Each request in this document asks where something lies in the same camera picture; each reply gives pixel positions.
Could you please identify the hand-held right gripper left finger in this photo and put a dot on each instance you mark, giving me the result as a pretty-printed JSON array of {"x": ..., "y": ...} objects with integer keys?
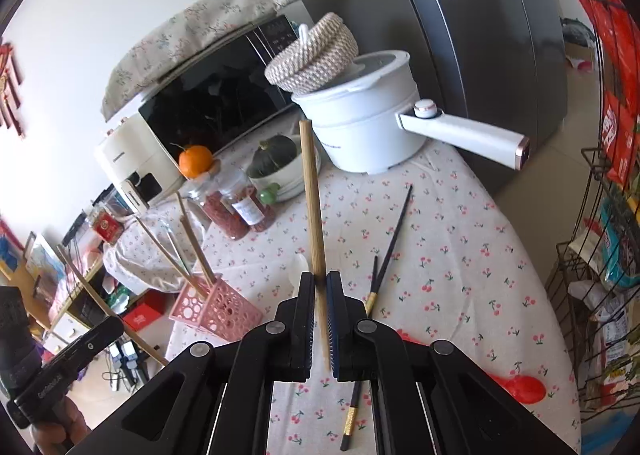
[{"x": 300, "y": 330}]

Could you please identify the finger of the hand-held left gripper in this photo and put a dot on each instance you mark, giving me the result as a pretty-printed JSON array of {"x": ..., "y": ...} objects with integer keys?
[
  {"x": 95, "y": 342},
  {"x": 15, "y": 330}
]

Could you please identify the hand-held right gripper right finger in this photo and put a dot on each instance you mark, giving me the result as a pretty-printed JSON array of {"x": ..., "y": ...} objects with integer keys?
[{"x": 342, "y": 335}]

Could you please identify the white plastic spoon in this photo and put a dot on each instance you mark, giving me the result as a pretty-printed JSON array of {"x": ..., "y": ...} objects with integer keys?
[{"x": 300, "y": 267}]

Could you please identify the plain bamboo chopstick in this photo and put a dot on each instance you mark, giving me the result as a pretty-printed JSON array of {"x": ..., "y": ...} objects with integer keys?
[
  {"x": 313, "y": 210},
  {"x": 83, "y": 277}
]

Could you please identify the pink perforated utensil holder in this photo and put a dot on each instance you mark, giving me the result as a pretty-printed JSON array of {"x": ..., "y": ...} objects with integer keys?
[{"x": 220, "y": 307}]

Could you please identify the red plastic spoon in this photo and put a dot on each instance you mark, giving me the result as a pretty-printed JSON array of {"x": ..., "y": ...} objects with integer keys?
[{"x": 522, "y": 389}]

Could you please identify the person's left hand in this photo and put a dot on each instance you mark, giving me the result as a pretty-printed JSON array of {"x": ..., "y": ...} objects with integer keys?
[{"x": 60, "y": 430}]

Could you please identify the red box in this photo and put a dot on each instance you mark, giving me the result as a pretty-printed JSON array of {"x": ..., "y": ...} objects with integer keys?
[{"x": 142, "y": 319}]

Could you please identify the small floral white cloth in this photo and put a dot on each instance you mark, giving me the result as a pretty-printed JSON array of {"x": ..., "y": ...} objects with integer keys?
[{"x": 145, "y": 265}]

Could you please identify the clear jar with red label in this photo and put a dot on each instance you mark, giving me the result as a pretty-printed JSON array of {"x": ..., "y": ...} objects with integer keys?
[{"x": 107, "y": 227}]

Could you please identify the cherry print tablecloth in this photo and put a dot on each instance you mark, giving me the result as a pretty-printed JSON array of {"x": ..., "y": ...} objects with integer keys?
[{"x": 450, "y": 260}]

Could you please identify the labelled glass jar red berries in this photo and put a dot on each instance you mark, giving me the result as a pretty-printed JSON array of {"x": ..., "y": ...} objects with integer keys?
[{"x": 247, "y": 207}]

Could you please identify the tall glass jar red berries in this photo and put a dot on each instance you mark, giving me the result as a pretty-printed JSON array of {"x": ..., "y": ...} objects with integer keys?
[{"x": 222, "y": 217}]

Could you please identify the white bowl with green clasp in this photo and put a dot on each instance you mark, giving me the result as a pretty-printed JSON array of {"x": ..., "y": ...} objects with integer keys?
[{"x": 290, "y": 185}]

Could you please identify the green kabocha squash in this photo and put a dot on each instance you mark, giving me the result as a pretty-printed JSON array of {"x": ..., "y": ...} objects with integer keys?
[{"x": 272, "y": 155}]

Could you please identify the cream air fryer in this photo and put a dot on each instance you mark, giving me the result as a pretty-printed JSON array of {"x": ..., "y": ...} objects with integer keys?
[{"x": 135, "y": 155}]

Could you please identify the orange tangerine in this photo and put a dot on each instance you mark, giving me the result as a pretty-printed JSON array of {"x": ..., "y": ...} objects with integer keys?
[{"x": 196, "y": 161}]

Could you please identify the white electric cooking pot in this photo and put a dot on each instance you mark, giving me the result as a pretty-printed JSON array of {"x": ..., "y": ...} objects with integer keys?
[{"x": 360, "y": 125}]

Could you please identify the black microwave oven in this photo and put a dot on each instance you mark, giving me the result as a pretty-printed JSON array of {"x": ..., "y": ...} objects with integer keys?
[{"x": 215, "y": 100}]

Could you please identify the woven lidded basket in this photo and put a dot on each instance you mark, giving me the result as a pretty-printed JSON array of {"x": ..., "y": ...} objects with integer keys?
[{"x": 320, "y": 55}]

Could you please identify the teal snack packet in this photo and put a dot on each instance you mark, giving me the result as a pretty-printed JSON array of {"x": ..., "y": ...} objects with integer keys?
[{"x": 620, "y": 245}]

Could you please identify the floral cloth cover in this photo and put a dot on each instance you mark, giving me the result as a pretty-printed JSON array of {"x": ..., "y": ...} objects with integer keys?
[{"x": 200, "y": 20}]

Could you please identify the grey refrigerator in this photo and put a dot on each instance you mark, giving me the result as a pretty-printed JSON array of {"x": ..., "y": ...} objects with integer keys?
[{"x": 450, "y": 10}]

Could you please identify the red wall ornament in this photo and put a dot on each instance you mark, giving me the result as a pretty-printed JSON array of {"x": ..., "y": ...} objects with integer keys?
[{"x": 10, "y": 90}]

